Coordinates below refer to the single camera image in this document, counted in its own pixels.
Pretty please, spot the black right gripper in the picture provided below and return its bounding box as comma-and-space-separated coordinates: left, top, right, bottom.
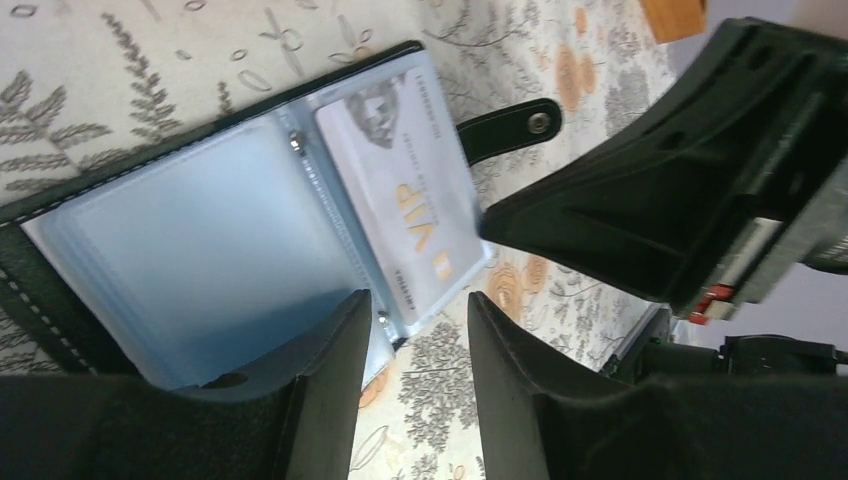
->
480, 18, 847, 324

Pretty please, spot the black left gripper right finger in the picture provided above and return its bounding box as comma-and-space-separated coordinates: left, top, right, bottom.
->
467, 292, 847, 479

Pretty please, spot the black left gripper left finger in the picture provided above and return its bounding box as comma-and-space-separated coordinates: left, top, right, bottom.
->
1, 290, 372, 479

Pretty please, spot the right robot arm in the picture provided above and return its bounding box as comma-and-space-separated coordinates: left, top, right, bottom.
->
481, 17, 847, 383

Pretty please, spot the wooden compartment tray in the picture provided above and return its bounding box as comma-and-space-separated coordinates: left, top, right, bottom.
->
639, 0, 708, 44

